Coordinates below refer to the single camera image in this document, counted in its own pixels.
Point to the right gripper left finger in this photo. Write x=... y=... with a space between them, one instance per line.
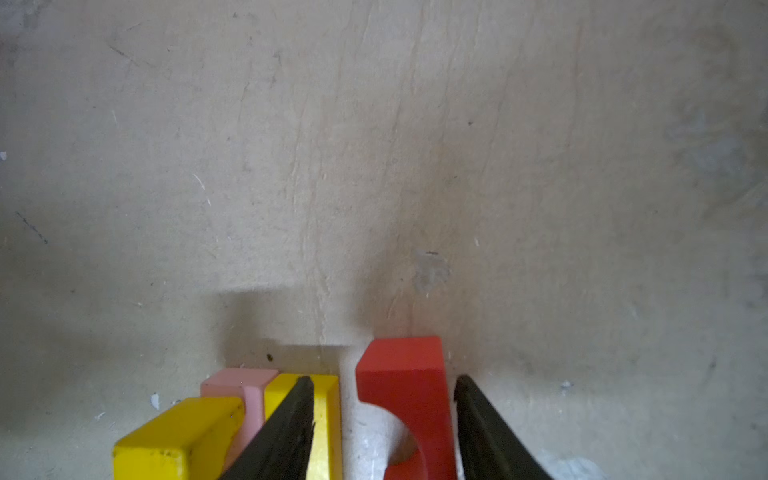
x=282 y=448

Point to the yellow arch block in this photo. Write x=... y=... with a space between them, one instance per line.
x=189 y=441

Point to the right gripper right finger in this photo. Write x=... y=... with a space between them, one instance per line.
x=489 y=448

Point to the pink block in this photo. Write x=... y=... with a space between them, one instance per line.
x=249 y=386

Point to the yellow rectangular block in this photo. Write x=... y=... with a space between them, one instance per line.
x=326 y=459

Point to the red arch block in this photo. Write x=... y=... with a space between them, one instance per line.
x=407 y=377

